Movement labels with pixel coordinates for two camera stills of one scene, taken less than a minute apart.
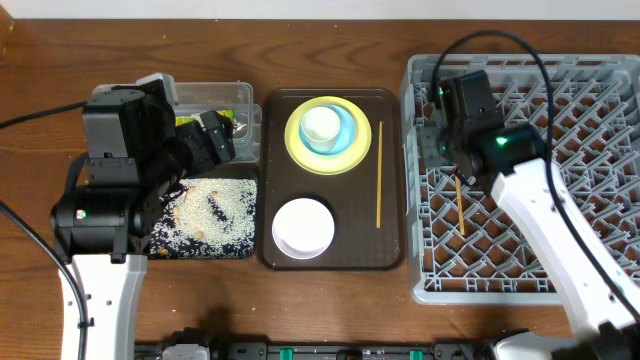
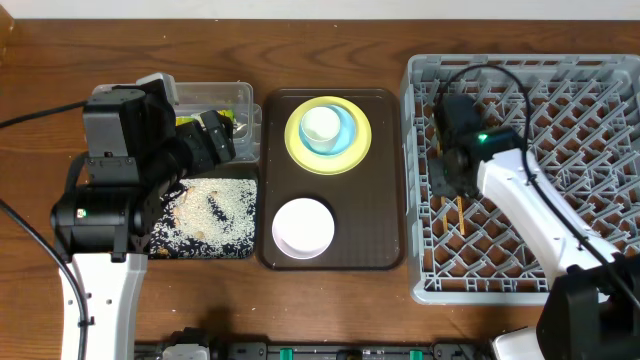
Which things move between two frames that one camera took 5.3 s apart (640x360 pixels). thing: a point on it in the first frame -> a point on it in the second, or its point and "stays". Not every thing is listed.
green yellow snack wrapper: [197, 117] stays
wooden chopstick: [378, 217] -> [444, 208]
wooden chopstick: [460, 204] stays
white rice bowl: [303, 228] stays
